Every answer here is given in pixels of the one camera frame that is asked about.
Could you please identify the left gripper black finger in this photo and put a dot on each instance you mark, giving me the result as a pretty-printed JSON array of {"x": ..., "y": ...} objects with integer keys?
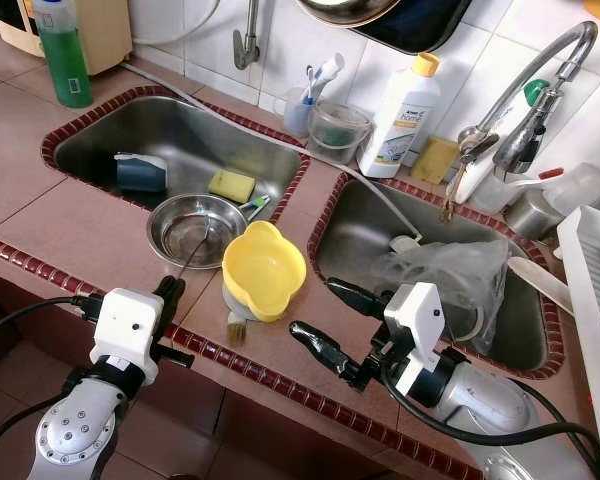
[
  {"x": 181, "y": 300},
  {"x": 168, "y": 298}
]

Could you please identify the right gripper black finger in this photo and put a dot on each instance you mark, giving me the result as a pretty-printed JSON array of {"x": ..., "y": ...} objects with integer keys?
[
  {"x": 320, "y": 345},
  {"x": 355, "y": 297}
]

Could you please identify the round steel bowl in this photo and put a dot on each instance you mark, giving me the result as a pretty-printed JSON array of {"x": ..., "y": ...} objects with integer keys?
[{"x": 185, "y": 235}]

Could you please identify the yellow plastic bowl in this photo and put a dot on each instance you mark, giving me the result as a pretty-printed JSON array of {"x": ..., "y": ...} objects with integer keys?
[{"x": 265, "y": 275}]

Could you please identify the steel kitchen faucet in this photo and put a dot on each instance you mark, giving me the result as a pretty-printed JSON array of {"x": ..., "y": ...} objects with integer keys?
[{"x": 520, "y": 150}]

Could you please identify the steel sink basin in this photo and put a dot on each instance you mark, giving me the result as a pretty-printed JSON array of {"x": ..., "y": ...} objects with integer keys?
[
  {"x": 160, "y": 130},
  {"x": 360, "y": 235}
]

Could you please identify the clear plastic bag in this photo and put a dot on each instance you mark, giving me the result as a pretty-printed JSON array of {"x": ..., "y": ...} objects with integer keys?
[{"x": 460, "y": 280}]

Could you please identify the blue white container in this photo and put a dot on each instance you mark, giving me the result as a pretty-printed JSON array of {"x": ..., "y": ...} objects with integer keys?
[{"x": 140, "y": 178}]

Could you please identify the green white toothbrush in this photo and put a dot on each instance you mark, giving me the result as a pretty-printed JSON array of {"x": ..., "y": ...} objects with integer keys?
[{"x": 258, "y": 203}]

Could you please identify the yellow green dish sponge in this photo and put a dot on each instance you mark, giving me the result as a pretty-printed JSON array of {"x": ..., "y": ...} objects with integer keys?
[{"x": 230, "y": 185}]

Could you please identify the dark yellow sponge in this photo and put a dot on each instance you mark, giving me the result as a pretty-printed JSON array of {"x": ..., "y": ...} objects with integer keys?
[{"x": 435, "y": 160}]

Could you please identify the white dish rack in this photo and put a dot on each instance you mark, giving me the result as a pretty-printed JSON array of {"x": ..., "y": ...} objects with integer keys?
[{"x": 590, "y": 330}]

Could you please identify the clear plastic bucket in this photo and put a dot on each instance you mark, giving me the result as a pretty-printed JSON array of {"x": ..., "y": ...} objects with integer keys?
[{"x": 338, "y": 135}]

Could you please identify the beige rice paddle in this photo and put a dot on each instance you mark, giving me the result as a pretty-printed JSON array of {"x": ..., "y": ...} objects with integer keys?
[{"x": 535, "y": 280}]

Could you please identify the white detergent bottle yellow cap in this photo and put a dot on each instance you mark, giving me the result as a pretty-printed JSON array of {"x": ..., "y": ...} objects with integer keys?
[{"x": 400, "y": 125}]

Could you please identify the clear toothbrush cup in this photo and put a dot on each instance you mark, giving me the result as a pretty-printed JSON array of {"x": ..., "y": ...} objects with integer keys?
[{"x": 298, "y": 120}]

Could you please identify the steel cup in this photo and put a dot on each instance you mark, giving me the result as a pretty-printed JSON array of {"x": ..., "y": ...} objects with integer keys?
[{"x": 528, "y": 215}]

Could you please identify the clear plastic jug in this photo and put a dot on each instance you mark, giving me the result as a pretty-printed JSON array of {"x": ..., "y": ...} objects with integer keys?
[{"x": 580, "y": 190}]

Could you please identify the blue toothbrush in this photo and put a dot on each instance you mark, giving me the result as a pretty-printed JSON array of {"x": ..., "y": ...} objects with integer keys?
[{"x": 311, "y": 90}]

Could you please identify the white toothpaste tube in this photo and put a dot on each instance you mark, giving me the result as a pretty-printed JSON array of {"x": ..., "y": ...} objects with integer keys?
[{"x": 330, "y": 70}]

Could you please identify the white red-tipped utensil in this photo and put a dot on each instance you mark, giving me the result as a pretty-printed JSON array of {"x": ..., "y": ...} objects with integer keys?
[{"x": 550, "y": 174}]

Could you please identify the green dish soap bottle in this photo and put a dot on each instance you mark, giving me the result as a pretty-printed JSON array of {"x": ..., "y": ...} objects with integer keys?
[{"x": 65, "y": 65}]

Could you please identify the beige countertop appliance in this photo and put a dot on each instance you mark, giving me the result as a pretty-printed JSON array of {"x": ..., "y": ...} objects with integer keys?
[{"x": 110, "y": 35}]

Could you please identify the black frying pan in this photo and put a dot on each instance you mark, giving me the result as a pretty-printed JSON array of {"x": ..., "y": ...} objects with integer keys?
[{"x": 430, "y": 25}]

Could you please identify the hanging steel wok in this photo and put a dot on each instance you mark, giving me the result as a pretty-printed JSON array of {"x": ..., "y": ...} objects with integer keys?
[{"x": 345, "y": 10}]

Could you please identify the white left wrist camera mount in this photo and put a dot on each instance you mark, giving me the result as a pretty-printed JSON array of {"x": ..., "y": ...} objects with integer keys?
[{"x": 125, "y": 325}]

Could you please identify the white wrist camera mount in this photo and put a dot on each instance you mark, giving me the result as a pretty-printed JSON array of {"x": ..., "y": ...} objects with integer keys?
[
  {"x": 125, "y": 325},
  {"x": 415, "y": 320}
]

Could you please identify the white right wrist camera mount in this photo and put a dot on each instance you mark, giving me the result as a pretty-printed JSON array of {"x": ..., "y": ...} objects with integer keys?
[{"x": 415, "y": 320}]

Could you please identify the steel wall tap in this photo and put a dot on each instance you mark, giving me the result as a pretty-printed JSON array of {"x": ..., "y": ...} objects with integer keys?
[{"x": 245, "y": 50}]

